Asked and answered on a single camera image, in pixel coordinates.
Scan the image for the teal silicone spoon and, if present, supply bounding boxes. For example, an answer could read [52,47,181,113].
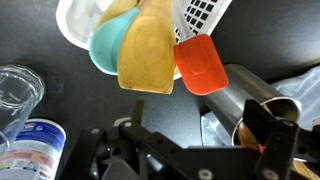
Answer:
[88,7,140,76]

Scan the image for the small light wooden spoon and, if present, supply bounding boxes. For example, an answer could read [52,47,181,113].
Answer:
[95,0,138,32]

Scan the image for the clear glass measuring cup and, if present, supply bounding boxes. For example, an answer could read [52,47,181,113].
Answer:
[0,63,46,158]

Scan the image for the round black wooden table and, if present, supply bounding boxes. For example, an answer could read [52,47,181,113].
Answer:
[0,0,320,180]

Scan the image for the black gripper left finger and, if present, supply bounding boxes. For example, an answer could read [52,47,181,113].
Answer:
[113,99,191,164]

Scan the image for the stainless steel utensil holder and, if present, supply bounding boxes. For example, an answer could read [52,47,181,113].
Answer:
[202,63,303,148]

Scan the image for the dark brown wooden spoon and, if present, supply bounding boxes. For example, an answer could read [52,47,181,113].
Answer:
[236,121,260,152]

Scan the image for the red silicone spatula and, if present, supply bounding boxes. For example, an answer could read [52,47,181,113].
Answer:
[173,33,230,97]

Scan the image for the light wooden spatula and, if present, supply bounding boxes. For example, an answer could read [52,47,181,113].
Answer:
[117,0,176,95]

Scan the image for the white wipes canister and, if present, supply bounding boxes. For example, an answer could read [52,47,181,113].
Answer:
[0,118,67,180]

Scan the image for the white plastic basket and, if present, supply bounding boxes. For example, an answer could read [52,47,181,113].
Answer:
[55,0,233,82]

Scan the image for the light blue cloth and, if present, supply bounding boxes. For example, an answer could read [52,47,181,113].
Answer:
[199,64,320,148]

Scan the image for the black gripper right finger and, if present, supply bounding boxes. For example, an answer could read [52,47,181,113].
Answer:
[242,99,301,180]

